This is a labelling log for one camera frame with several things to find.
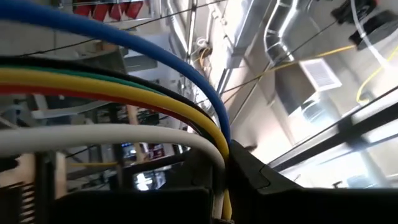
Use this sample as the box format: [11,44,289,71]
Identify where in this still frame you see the blue cable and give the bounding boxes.
[0,0,231,146]

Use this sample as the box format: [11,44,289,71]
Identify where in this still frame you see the red cable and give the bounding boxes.
[0,83,194,125]

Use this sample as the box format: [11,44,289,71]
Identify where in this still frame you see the white ceiling air vent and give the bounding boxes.
[300,58,343,93]

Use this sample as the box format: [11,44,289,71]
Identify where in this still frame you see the silver ceiling duct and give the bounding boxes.
[264,0,312,63]

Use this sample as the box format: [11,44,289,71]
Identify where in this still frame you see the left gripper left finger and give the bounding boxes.
[51,149,218,224]

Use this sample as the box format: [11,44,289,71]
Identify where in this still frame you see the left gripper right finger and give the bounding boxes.
[228,139,398,224]

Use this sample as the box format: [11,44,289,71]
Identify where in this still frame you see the black cable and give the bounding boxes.
[0,55,217,128]

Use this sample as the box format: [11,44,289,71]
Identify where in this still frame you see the black ceiling cord reel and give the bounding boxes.
[330,0,398,51]

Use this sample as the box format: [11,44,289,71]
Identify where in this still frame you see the green cable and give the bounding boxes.
[0,63,165,95]

